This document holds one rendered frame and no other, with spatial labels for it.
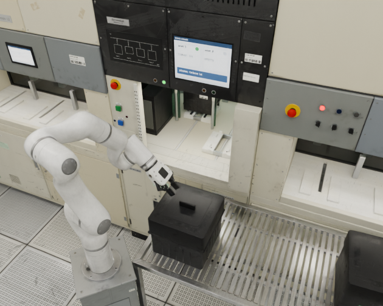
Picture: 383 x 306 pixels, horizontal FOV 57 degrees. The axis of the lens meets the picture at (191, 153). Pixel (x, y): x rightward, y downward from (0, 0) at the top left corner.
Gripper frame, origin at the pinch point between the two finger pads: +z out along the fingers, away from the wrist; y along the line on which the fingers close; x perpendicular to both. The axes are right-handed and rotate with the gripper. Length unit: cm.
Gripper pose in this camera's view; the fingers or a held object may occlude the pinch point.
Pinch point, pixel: (172, 189)
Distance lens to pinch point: 167.5
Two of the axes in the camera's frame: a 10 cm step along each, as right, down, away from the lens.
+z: 6.5, 7.3, 2.2
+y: 4.1, -5.8, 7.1
